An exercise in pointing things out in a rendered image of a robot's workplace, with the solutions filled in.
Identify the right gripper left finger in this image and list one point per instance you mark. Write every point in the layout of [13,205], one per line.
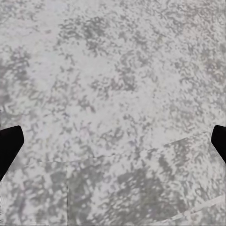
[11,141]

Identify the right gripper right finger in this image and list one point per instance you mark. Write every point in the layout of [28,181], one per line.
[218,139]

